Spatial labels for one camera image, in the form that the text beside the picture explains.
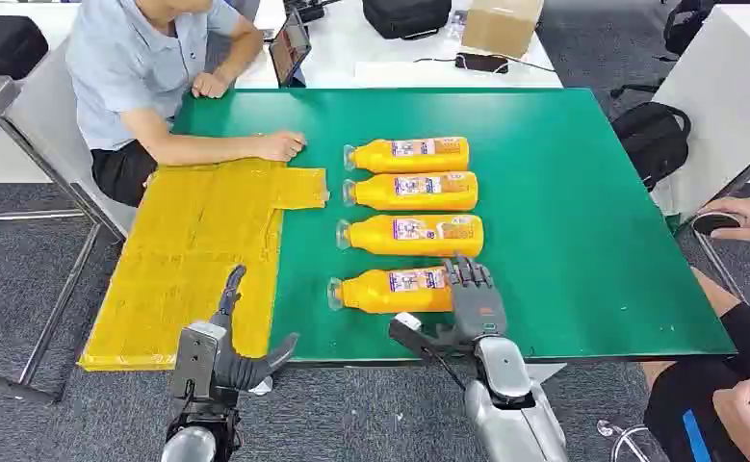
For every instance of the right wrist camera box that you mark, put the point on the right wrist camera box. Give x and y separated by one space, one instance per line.
413 336

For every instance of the cardboard box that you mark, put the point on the cardboard box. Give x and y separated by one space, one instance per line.
502 25

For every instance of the person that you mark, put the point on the person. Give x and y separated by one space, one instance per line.
700 395
126 64

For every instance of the white side table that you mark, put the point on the white side table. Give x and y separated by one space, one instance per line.
725 108

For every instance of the steel frame table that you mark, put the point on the steel frame table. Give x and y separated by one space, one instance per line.
49 185

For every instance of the black round object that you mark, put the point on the black round object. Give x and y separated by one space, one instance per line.
716 223

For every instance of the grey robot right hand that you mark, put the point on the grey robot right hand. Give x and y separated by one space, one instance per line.
480 306

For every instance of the person's left hand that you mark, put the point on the person's left hand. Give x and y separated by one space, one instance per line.
741 414
210 86

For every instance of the chrome stool frame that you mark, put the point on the chrome stool frame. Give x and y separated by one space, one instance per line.
626 440

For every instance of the black phone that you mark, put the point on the black phone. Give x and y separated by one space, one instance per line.
481 62

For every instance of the orange drink bottle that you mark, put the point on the orange drink bottle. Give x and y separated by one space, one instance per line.
387 296
406 158
413 237
413 194

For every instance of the clear plastic bottle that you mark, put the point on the clear plastic bottle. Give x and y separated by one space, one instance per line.
457 24

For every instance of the black soft bag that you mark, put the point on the black soft bag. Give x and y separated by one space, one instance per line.
406 16

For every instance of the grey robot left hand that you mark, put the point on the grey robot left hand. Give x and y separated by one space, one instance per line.
240 370

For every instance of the black backpack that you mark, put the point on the black backpack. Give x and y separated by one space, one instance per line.
652 143

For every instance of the black flat case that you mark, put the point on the black flat case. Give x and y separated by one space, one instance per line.
1 48

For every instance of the yellow sheet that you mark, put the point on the yellow sheet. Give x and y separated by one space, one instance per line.
189 268

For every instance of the black tablet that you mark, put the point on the black tablet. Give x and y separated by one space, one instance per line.
290 48

